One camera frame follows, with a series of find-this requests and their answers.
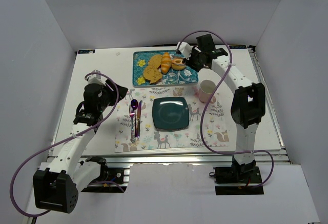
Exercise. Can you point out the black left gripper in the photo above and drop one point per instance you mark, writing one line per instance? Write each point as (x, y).
(113, 94)

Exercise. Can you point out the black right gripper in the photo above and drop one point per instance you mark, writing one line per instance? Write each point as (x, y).
(191, 61)

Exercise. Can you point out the orange glazed bagel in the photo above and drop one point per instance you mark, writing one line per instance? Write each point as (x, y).
(177, 64)

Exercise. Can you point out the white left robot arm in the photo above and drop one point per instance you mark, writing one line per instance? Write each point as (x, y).
(56, 188)

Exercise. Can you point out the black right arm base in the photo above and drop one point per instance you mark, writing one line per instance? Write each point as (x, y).
(227, 183)

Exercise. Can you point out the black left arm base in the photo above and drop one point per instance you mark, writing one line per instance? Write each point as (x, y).
(110, 179)

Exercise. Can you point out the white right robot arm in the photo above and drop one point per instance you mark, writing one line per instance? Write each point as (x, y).
(248, 104)

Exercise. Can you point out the striped orange bread roll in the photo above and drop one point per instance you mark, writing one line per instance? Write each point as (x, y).
(165, 63)

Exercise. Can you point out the brown bread slice rear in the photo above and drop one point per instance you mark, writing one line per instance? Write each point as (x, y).
(155, 61)

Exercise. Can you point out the brown bread slice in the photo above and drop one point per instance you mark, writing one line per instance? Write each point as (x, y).
(155, 61)
(152, 74)

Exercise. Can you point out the brown bread slice front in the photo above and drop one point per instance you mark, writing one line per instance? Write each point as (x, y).
(152, 74)

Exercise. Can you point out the iridescent purple spoon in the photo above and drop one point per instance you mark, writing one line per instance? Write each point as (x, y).
(134, 105)

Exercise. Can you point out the iridescent purple fork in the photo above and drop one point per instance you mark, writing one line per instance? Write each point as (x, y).
(132, 114)

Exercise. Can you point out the iridescent purple knife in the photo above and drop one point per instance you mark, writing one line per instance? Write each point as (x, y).
(137, 123)

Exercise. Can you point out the animal print placemat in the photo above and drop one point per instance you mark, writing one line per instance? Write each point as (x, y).
(210, 130)

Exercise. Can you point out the pink ceramic mug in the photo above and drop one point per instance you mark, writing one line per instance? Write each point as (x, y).
(206, 88)

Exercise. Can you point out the dark teal square plate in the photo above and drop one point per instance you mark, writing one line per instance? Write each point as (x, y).
(170, 113)

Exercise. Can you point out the black label right corner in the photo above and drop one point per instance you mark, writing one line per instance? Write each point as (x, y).
(237, 46)

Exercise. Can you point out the black label corner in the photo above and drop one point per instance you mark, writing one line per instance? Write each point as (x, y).
(86, 51)
(237, 46)

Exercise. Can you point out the black label left corner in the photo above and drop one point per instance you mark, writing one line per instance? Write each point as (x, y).
(86, 51)

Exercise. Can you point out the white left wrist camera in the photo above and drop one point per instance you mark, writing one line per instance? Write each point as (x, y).
(94, 78)

